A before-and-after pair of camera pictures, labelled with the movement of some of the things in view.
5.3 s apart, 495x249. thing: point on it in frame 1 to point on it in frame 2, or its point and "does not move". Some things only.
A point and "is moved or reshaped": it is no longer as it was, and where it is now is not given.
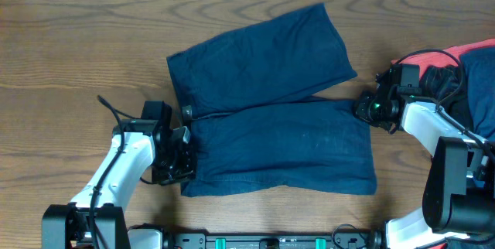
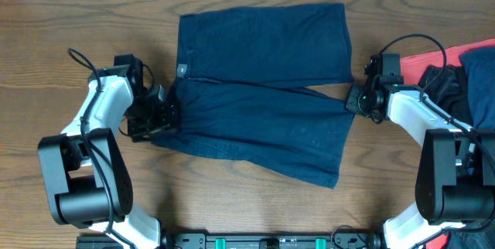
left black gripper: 187,171 to 168,117
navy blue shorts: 252,121 is moved or reshaped
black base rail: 338,239 does not move
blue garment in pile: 478,67 does not move
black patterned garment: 448,86 does not move
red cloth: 448,55 does not move
